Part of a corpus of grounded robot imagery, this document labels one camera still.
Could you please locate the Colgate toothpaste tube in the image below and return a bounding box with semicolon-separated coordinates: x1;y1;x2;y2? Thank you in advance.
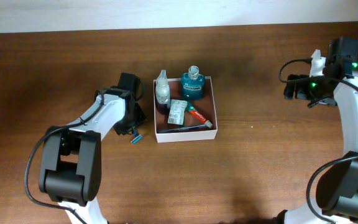
186;101;213;129

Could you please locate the pink cardboard box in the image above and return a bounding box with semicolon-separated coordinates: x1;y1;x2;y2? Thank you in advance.
154;77;218;143

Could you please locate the blue white toothbrush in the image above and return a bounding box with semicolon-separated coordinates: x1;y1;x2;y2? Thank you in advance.
158;124;209;134

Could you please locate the green white soap bar pack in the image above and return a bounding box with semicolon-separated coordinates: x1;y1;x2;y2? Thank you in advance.
168;99;188;125

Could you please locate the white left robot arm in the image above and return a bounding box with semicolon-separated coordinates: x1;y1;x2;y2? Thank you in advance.
39;73;145;223

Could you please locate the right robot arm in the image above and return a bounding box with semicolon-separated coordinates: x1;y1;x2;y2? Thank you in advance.
273;37;358;223

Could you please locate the blue disposable razor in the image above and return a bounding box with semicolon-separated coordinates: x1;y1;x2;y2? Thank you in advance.
131;128;142;144

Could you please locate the blue Listerine mouthwash bottle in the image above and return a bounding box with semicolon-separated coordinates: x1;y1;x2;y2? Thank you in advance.
181;65;205;101

